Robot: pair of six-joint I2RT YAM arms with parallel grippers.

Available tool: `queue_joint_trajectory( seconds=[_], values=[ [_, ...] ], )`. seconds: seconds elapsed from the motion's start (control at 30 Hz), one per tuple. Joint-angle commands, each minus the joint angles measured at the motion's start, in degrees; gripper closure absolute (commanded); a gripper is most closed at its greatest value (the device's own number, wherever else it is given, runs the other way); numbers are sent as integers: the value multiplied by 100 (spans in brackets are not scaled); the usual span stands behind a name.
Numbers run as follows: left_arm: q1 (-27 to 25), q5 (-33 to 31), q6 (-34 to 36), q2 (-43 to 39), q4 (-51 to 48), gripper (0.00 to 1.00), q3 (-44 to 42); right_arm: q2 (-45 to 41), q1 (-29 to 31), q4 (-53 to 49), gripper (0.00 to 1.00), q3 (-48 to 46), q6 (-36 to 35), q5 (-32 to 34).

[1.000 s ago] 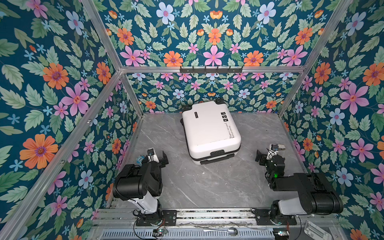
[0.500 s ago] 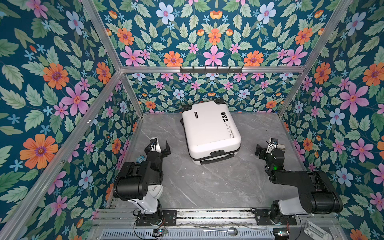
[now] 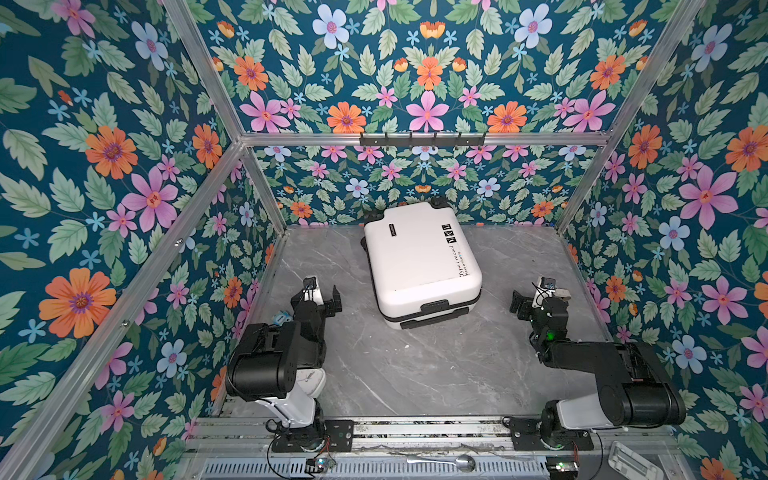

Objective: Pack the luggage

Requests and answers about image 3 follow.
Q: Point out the black hook rail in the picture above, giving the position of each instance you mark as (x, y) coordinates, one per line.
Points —
(411, 139)

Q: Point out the metal spoon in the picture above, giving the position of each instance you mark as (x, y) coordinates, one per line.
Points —
(463, 463)

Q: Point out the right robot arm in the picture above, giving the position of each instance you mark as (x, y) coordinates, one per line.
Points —
(633, 389)

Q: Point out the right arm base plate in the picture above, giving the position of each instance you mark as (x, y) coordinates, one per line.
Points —
(534, 434)

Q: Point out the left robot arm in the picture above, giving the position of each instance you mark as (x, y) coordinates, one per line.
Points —
(269, 360)

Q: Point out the small blue patterned box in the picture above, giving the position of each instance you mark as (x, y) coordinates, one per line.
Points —
(281, 317)

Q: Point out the white square clock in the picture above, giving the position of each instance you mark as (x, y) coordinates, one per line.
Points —
(311, 381)

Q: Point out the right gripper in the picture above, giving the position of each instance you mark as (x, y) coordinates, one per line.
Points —
(527, 306)

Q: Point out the black suitcase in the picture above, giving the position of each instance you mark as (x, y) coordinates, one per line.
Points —
(422, 267)

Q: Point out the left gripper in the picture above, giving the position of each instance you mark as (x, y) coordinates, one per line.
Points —
(324, 307)

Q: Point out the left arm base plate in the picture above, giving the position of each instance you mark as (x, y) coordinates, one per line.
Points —
(335, 434)

